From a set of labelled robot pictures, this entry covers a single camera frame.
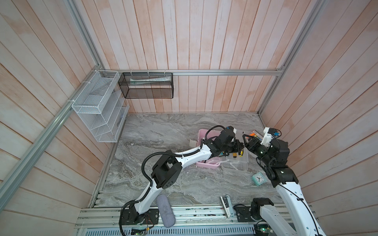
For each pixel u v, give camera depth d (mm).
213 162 849
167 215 714
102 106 717
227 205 748
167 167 559
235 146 743
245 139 715
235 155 817
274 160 545
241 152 796
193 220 730
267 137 648
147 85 1044
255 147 648
